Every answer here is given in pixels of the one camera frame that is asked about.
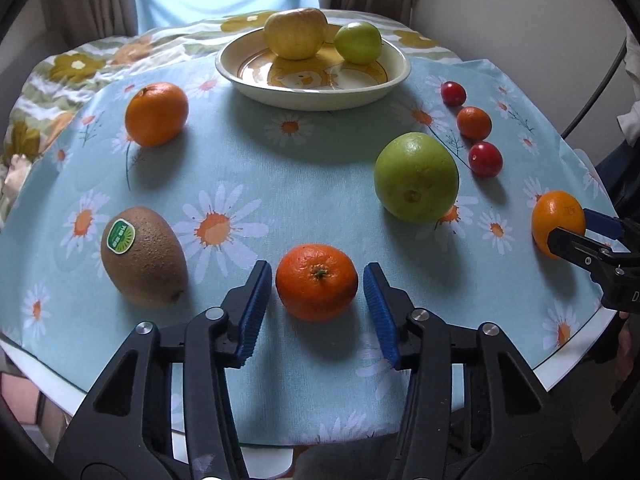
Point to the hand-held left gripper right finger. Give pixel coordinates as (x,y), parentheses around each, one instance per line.
(381,310)

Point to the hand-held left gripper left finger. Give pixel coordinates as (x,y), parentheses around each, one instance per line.
(256,305)

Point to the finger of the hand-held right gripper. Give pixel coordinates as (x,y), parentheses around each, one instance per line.
(575,247)
(605,225)

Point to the orange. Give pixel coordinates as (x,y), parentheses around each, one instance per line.
(555,220)
(156,114)

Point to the dark orange mandarin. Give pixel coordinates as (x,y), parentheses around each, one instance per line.
(316,282)

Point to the brown kiwi with green sticker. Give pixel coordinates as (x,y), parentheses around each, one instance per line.
(145,265)

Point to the red cherry tomato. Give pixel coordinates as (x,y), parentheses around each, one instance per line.
(485,159)
(453,93)

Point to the orange cherry tomato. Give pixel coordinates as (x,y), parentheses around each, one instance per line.
(474,123)

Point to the cream ceramic bowl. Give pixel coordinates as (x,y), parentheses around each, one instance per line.
(300,97)

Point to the small green apple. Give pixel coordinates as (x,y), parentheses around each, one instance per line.
(357,42)

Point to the yellow apple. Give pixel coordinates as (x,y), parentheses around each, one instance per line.
(295,32)

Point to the white round table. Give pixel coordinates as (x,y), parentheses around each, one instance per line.
(562,380)

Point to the white cloth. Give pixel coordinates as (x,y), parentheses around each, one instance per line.
(631,107)

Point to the light blue daisy tablecloth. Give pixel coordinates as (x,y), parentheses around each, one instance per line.
(300,185)

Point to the black curved bar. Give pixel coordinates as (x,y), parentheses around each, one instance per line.
(597,85)

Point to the cream fleece cloth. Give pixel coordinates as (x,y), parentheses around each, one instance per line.
(15,170)

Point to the striped floral blanket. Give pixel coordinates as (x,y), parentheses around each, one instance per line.
(65,67)

